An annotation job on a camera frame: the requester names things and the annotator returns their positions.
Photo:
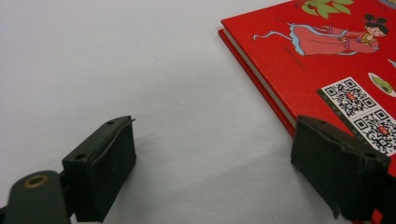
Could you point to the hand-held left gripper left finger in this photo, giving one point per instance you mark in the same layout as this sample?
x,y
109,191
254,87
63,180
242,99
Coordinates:
x,y
102,168

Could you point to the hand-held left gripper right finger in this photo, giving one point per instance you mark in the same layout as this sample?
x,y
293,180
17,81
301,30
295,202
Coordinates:
x,y
336,168

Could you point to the red book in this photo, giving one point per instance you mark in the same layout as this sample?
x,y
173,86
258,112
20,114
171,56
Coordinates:
x,y
311,62

